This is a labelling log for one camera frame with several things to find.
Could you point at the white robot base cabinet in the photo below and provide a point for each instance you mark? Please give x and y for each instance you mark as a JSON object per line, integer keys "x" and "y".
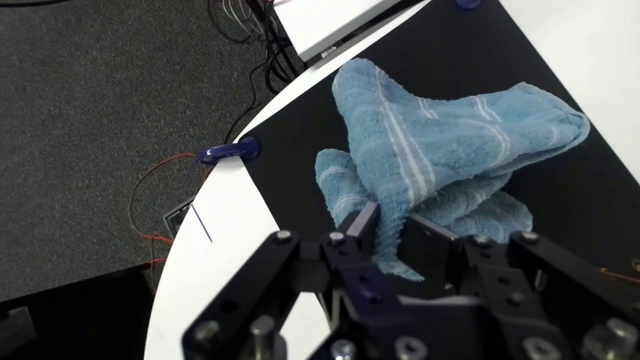
{"x": 317, "y": 24}

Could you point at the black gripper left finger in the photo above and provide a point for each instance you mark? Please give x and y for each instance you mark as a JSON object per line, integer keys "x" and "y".
{"x": 244, "y": 318}

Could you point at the black mat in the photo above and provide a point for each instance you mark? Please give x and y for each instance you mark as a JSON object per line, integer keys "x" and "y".
{"x": 582, "y": 199}

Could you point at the blue checked towel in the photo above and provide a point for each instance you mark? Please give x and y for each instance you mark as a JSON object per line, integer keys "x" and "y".
{"x": 444, "y": 160}

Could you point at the blue clamp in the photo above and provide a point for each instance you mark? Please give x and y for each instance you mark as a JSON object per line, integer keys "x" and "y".
{"x": 244, "y": 149}

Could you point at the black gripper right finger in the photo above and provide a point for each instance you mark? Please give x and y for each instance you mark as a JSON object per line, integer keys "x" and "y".
{"x": 531, "y": 297}

